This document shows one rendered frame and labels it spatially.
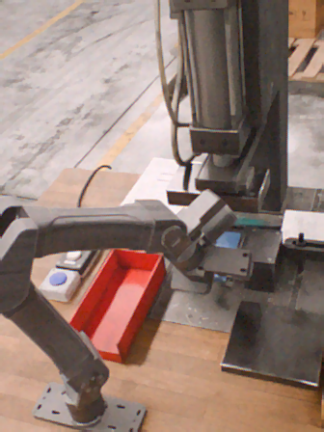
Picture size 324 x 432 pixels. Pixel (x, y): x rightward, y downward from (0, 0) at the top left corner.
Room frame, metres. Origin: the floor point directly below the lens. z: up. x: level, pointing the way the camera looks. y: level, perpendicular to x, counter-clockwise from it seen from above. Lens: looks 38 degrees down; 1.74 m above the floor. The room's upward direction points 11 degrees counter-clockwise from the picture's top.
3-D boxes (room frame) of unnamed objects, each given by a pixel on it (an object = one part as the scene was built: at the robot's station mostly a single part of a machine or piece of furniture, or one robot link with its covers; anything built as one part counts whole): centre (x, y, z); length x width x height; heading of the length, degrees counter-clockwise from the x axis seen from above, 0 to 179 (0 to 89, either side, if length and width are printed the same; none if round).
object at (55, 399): (0.57, 0.19, 0.94); 0.20 x 0.07 x 0.08; 63
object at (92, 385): (0.58, 0.18, 1.00); 0.09 x 0.06 x 0.06; 23
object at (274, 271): (0.86, -0.14, 0.94); 0.20 x 0.10 x 0.07; 63
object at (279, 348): (0.64, -0.17, 0.91); 0.17 x 0.16 x 0.02; 63
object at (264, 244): (0.86, -0.14, 0.98); 0.20 x 0.10 x 0.01; 63
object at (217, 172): (0.93, -0.16, 1.22); 0.26 x 0.18 x 0.30; 153
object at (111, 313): (0.80, 0.12, 0.93); 0.25 x 0.12 x 0.06; 153
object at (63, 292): (0.90, 0.24, 0.90); 0.07 x 0.07 x 0.06; 63
